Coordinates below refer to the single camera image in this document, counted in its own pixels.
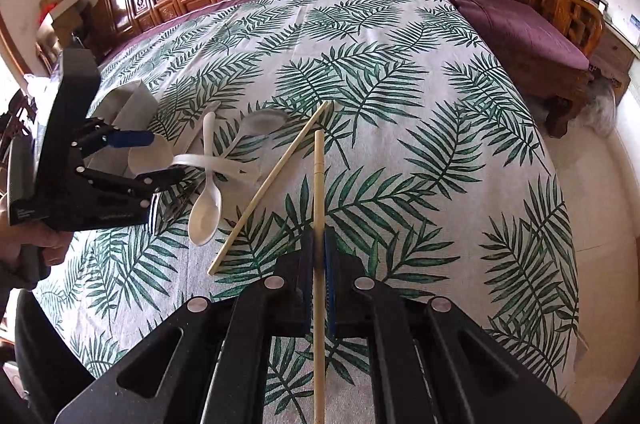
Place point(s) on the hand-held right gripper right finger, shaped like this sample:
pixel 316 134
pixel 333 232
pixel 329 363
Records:
pixel 329 284

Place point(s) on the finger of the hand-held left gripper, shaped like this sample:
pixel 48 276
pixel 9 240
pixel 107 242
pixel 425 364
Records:
pixel 150 181
pixel 130 138

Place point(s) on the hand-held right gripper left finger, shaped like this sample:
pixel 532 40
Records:
pixel 309 284

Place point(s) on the grey metal box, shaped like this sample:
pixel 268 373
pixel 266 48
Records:
pixel 135 114

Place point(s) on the white plastic spoon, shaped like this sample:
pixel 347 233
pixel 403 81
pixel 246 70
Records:
pixel 150 156
pixel 206 214

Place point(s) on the beige fork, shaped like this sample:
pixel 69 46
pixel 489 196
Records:
pixel 180 204

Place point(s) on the cream chopstick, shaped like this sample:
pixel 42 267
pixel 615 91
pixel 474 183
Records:
pixel 270 186
pixel 318 184

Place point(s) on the person's left hand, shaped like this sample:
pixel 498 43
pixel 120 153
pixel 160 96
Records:
pixel 40 246

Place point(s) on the cardboard boxes stack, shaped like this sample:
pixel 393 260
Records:
pixel 62 11

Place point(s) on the leaf-print tablecloth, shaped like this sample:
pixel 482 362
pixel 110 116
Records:
pixel 400 154

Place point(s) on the small purple seat cushion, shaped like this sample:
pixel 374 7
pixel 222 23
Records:
pixel 520 29

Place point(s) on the grey fluffy bundle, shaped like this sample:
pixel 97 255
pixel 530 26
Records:
pixel 605 104

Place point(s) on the wooden side table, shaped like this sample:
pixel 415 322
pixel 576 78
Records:
pixel 615 59

